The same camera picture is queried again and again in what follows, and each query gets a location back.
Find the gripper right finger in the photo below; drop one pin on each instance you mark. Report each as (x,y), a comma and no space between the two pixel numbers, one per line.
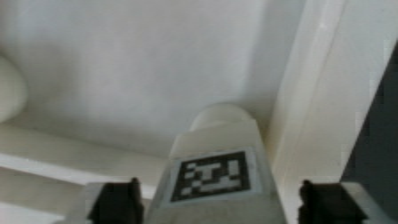
(338,204)

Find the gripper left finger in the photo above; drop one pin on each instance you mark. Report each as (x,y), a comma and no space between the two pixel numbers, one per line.
(109,204)

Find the white leg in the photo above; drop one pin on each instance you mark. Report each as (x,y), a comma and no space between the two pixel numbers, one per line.
(217,187)

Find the white square table top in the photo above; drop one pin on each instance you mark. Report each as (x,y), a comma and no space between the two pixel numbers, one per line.
(117,65)

